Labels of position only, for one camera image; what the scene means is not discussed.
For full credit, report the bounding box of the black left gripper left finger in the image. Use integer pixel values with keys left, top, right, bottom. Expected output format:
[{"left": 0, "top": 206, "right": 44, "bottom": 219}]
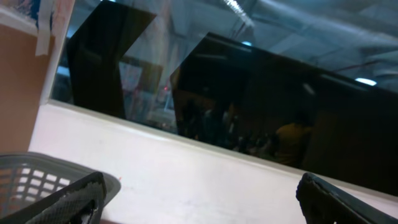
[{"left": 1, "top": 172, "right": 107, "bottom": 224}]

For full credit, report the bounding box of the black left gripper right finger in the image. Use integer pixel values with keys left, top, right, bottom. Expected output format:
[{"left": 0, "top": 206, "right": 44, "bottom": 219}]
[{"left": 296, "top": 172, "right": 397, "bottom": 224}]

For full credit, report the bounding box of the grey plastic mesh basket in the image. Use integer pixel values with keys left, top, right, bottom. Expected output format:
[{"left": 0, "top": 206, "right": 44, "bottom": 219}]
[{"left": 1, "top": 152, "right": 121, "bottom": 219}]

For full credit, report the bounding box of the dark glass window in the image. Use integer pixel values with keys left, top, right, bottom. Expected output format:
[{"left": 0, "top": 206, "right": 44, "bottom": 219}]
[{"left": 50, "top": 0, "right": 397, "bottom": 195}]

